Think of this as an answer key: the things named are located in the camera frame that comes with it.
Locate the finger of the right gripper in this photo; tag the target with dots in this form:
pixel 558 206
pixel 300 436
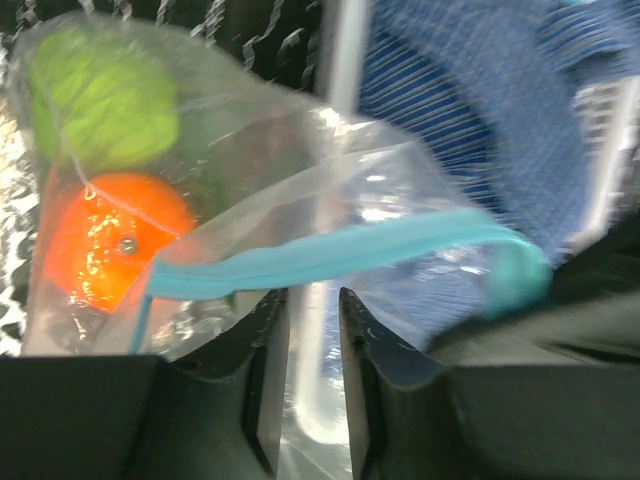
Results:
pixel 590 315

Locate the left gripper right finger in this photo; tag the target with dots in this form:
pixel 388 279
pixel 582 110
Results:
pixel 410 417

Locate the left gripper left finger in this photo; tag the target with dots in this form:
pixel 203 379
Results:
pixel 213 414

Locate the clear zip top bag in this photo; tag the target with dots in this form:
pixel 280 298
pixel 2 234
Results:
pixel 287 192

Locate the fake orange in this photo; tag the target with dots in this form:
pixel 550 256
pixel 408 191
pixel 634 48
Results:
pixel 109 233

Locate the blue checkered shirt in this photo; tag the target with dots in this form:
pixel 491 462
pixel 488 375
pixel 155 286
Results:
pixel 497 91

